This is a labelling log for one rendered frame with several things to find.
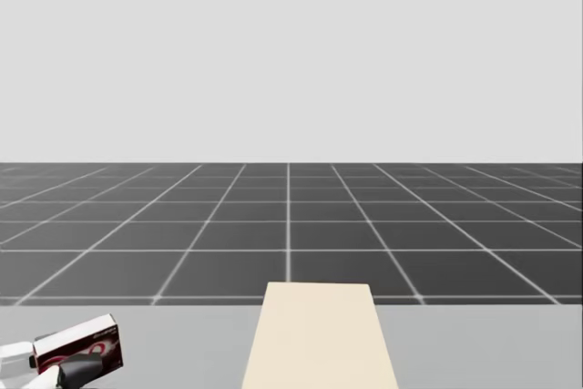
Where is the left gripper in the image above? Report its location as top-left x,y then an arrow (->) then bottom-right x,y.
0,341 -> 105,389

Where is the red and white carton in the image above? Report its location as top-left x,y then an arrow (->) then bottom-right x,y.
32,312 -> 126,380

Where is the tall board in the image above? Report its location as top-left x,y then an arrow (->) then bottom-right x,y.
240,282 -> 401,389

